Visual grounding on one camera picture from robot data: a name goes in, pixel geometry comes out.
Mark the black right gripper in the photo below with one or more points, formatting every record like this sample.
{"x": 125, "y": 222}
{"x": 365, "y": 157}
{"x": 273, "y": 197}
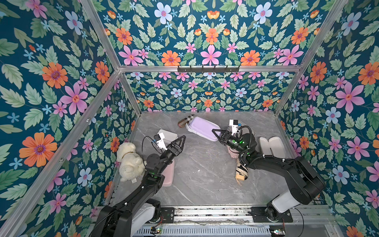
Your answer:
{"x": 226, "y": 139}

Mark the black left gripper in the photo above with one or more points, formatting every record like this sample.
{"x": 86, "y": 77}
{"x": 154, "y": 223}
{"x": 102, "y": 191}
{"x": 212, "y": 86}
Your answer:
{"x": 176, "y": 152}

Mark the grey case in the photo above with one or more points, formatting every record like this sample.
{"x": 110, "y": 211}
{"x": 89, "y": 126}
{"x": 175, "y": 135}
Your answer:
{"x": 203, "y": 128}

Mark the pink umbrella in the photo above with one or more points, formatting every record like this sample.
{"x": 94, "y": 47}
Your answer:
{"x": 233, "y": 153}

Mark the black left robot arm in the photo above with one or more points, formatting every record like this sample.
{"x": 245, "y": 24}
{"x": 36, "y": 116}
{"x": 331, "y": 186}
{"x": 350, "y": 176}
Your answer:
{"x": 126, "y": 217}

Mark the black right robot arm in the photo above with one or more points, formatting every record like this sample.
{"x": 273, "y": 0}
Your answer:
{"x": 303, "y": 182}

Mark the closed white umbrella case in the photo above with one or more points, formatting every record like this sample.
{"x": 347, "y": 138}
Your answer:
{"x": 168, "y": 136}

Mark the beige black striped umbrella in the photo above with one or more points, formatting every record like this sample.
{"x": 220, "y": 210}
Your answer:
{"x": 241, "y": 173}

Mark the cream plush teddy bear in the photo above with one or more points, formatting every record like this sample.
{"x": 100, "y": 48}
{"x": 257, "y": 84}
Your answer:
{"x": 131, "y": 165}

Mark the white ventilation grille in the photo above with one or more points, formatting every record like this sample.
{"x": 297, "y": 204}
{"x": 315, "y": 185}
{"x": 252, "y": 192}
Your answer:
{"x": 205, "y": 231}

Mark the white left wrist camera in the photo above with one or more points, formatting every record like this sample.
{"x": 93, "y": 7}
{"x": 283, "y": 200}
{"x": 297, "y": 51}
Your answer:
{"x": 159, "y": 140}

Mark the metal hook rail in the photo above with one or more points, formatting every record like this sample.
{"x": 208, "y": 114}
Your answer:
{"x": 208, "y": 69}

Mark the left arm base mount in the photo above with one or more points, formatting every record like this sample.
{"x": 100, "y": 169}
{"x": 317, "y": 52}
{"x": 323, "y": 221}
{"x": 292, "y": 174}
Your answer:
{"x": 152, "y": 212}

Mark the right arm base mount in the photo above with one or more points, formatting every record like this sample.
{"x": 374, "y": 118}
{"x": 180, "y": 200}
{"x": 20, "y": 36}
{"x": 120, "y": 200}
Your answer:
{"x": 277, "y": 210}

